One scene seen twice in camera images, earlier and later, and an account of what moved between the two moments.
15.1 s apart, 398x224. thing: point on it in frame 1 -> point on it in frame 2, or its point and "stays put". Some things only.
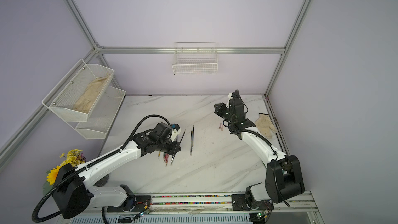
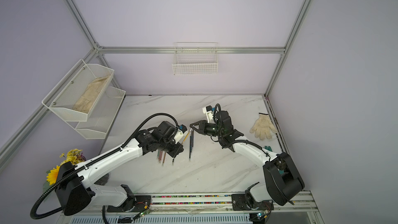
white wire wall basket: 195,58 stays put
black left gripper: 175,144 stays put
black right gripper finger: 222,110 -> 202,125
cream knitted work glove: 265,126 stays put
